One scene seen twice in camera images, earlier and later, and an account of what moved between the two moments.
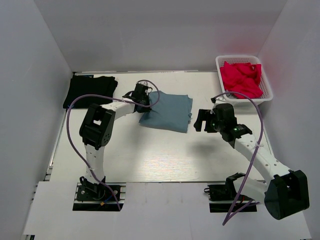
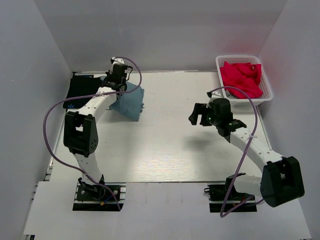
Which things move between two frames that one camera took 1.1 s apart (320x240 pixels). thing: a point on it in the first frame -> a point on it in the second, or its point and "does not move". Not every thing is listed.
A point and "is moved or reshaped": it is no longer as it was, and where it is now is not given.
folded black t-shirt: [81, 84] does not move
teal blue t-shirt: [168, 111] is moved or reshaped
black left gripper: [147, 108] -> [108, 74]
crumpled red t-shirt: [243, 77] does not move
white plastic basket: [235, 99] does not move
